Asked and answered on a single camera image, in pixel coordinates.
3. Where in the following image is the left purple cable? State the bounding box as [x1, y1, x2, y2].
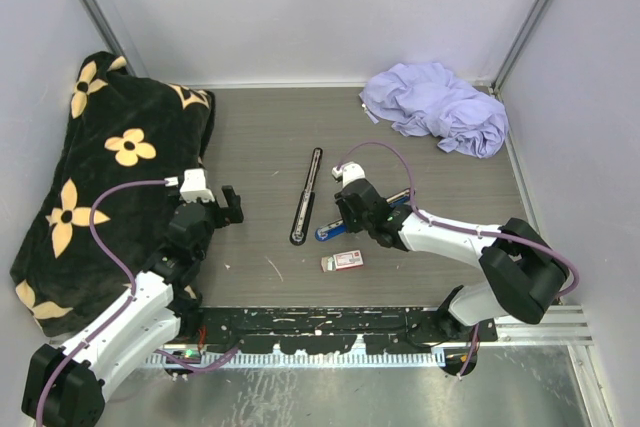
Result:
[35, 177, 241, 421]

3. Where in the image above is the lavender crumpled cloth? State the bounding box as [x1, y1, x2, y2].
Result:
[359, 62, 509, 159]

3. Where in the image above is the black floral blanket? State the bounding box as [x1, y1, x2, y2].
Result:
[10, 52, 215, 338]

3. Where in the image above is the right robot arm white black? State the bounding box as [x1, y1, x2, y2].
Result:
[335, 178, 570, 341]

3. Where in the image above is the purple cable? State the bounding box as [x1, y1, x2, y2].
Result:
[337, 141, 582, 378]
[35, 177, 241, 421]

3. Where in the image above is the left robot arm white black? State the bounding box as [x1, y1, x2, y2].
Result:
[21, 177, 244, 426]

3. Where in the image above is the white cable duct strip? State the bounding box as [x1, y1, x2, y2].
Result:
[144, 350, 446, 369]

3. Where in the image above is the black stapler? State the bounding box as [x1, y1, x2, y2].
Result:
[289, 147, 323, 246]

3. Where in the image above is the blue stapler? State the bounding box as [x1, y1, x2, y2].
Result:
[314, 188, 410, 242]

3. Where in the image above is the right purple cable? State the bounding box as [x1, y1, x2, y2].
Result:
[337, 141, 582, 378]

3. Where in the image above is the red white staple box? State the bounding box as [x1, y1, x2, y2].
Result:
[320, 250, 364, 272]

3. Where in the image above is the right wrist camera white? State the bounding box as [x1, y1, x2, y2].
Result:
[331, 161, 366, 187]

